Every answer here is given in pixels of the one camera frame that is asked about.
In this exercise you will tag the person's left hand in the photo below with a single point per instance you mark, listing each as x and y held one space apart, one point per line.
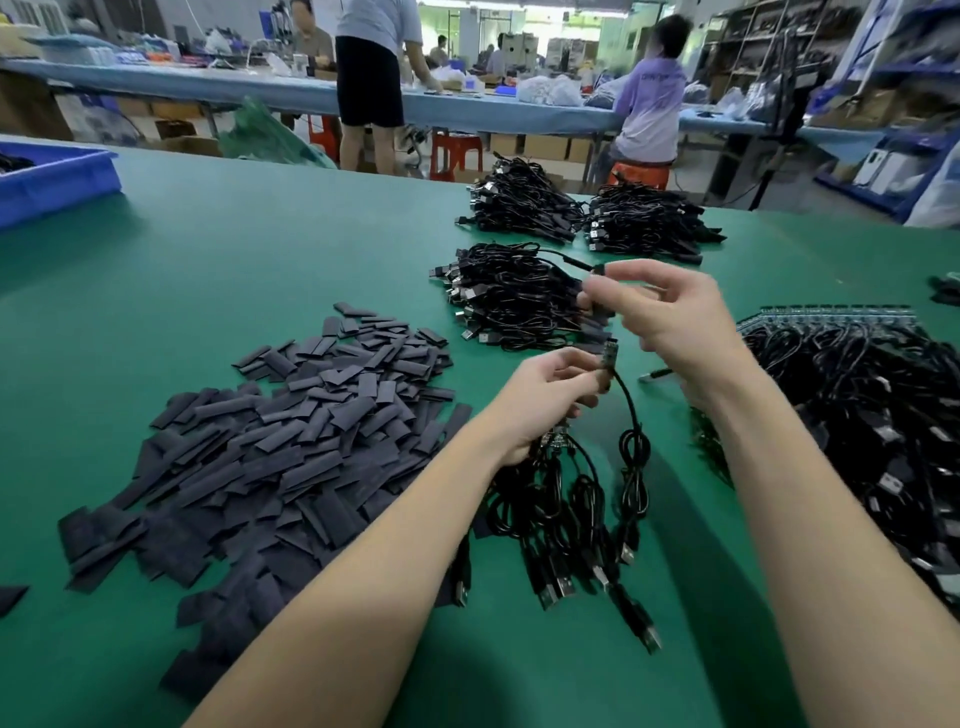
537 402

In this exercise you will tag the person's right hand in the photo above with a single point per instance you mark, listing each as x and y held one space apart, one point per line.
675 323

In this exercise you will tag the pile of black sleeve strips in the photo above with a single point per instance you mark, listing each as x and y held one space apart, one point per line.
270 465

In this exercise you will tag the person's right forearm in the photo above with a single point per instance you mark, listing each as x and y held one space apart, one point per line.
840 570

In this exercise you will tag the person's left forearm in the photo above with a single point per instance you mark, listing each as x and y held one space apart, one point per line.
360 600

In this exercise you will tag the orange plastic stool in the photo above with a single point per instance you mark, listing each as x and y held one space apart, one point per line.
636 176

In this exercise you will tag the black tripod stand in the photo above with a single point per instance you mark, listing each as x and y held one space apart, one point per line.
780 90

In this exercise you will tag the dark storage shelf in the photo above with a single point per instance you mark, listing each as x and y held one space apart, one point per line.
750 45

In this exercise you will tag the white plastic bag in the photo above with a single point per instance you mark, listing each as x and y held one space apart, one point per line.
938 195

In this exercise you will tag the blue metal shelving rack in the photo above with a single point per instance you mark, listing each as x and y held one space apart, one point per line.
900 135

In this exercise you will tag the green plastic bag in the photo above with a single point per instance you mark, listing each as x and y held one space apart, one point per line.
273 138

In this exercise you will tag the open cardboard box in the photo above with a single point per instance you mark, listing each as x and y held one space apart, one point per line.
188 146

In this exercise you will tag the long blue work table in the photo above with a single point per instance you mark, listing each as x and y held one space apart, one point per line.
180 87

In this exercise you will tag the blue plastic bin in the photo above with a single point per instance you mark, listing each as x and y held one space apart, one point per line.
60 183

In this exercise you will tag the large brown cardboard box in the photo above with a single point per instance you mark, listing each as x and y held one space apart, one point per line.
30 105

